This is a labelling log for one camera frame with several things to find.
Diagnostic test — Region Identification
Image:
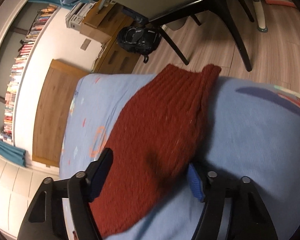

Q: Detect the wooden bed headboard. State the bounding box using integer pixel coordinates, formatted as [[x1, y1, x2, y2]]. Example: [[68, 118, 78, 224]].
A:
[[32, 60, 90, 167]]

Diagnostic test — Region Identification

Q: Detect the wooden bedside drawer cabinet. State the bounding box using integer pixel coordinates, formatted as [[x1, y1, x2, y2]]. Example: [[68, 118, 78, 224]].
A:
[[80, 1, 140, 74]]

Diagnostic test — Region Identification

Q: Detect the grey chair with black legs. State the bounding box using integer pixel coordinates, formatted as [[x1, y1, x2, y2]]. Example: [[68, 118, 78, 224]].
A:
[[72, 0, 256, 72]]

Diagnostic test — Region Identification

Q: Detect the blue dinosaur print bedspread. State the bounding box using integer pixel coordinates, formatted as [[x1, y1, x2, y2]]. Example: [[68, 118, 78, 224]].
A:
[[59, 74, 300, 239]]

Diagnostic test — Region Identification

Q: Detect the white printer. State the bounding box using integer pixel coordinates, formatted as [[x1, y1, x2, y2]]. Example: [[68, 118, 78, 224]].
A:
[[65, 2, 96, 31]]

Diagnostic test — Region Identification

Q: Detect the row of books on shelf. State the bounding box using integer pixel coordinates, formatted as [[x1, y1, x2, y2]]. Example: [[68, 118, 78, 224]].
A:
[[0, 4, 58, 145]]

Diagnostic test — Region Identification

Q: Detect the black camera bag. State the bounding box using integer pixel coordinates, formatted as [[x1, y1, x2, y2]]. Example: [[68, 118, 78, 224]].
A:
[[116, 26, 161, 63]]

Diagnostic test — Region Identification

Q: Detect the wall socket plate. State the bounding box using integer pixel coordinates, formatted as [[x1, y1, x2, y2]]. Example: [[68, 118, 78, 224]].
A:
[[80, 38, 91, 51]]

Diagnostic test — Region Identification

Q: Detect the dark red knit sweater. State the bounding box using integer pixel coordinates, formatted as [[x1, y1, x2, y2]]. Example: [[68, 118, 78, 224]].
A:
[[90, 64, 221, 238]]

